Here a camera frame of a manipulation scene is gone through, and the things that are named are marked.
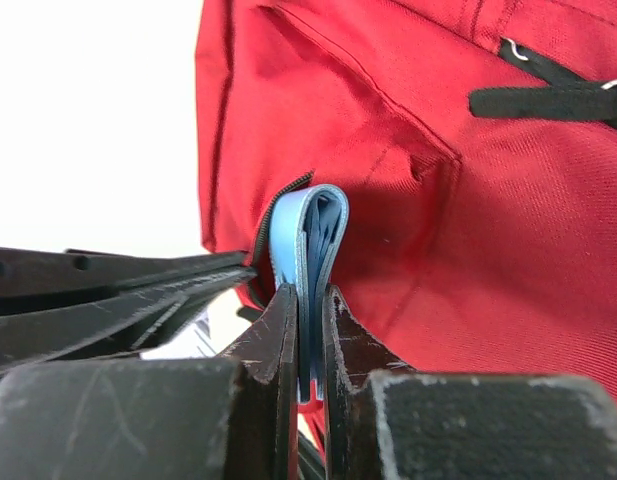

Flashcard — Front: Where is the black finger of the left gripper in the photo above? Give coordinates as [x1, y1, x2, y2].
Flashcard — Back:
[0, 247, 256, 378]

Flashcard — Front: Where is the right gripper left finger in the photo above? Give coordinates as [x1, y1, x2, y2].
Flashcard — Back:
[0, 284, 298, 479]

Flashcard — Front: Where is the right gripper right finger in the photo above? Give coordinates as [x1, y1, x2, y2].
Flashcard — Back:
[322, 286, 617, 479]

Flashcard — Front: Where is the blue wallet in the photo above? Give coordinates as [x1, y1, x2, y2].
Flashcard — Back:
[269, 184, 349, 404]

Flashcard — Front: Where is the red student backpack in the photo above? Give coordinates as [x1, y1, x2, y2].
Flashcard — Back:
[195, 1, 617, 402]

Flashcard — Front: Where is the purple book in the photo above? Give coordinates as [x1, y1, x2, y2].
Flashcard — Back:
[140, 290, 249, 360]

